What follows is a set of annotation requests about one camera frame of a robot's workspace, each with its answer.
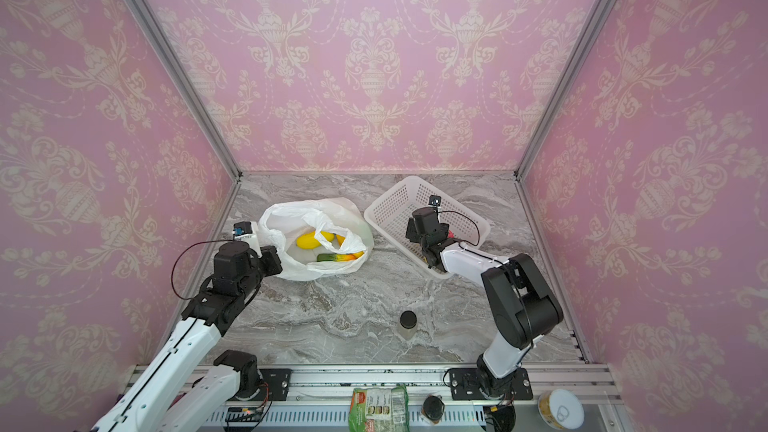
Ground white perforated plastic basket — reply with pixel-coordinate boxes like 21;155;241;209
364;176;491;279

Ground yellow lemon fruit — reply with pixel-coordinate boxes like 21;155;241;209
296;231;335;250

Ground white plastic bag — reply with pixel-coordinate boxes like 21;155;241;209
257;198;374;281

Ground green orange mango fruit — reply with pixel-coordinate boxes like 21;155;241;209
316;252;364;262

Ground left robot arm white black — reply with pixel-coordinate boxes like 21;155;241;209
91;240;282;431

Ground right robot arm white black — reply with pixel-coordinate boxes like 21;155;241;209
405;206;564;400

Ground small black-lidded jar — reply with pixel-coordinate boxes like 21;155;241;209
397;310;418;341

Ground black round lid object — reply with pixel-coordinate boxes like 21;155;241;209
421;395;445;425

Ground green snack package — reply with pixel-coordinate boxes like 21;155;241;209
348;384;410;432

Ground tin can white lid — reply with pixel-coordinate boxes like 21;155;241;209
537;389;585;431

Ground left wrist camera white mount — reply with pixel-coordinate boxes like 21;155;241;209
233;221;262;258

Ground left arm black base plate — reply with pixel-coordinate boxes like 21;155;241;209
236;368;292;403

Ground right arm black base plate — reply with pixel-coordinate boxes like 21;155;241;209
448;368;534;401

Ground aluminium frame rail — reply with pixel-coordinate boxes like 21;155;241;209
259;362;622;405

